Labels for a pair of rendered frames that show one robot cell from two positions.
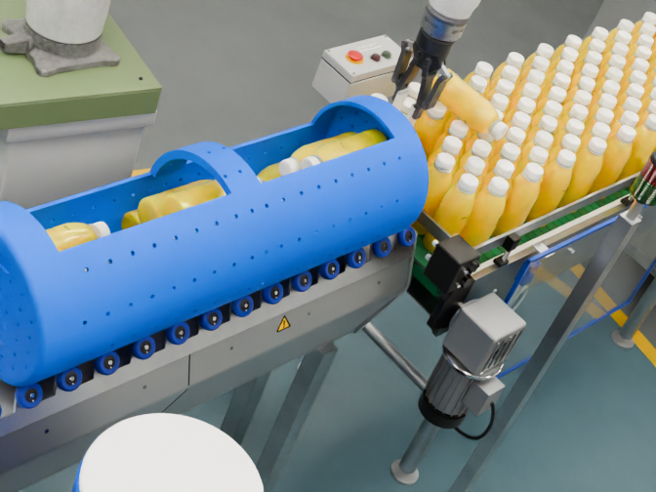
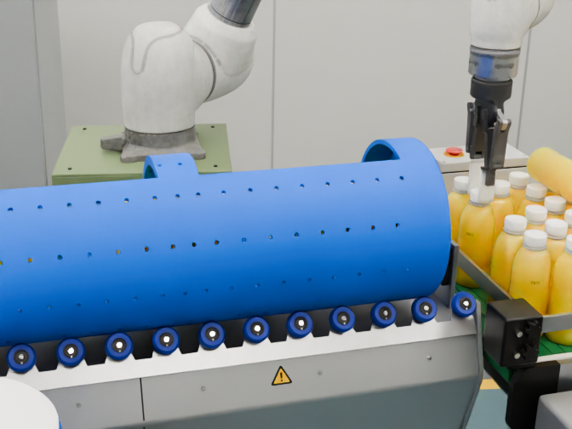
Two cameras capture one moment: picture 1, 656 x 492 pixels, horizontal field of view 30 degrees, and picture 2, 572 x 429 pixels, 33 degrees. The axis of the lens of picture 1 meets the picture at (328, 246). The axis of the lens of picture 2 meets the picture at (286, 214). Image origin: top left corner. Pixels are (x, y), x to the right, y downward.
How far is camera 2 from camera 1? 1.34 m
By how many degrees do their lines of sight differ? 39
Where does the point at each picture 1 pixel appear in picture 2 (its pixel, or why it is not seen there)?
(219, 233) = (127, 210)
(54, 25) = (134, 116)
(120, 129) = not seen: hidden behind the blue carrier
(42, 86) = (117, 167)
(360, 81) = (455, 173)
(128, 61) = (215, 157)
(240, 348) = (217, 391)
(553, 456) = not seen: outside the picture
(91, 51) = (173, 143)
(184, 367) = (135, 396)
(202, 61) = not seen: hidden behind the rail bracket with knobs
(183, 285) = (72, 257)
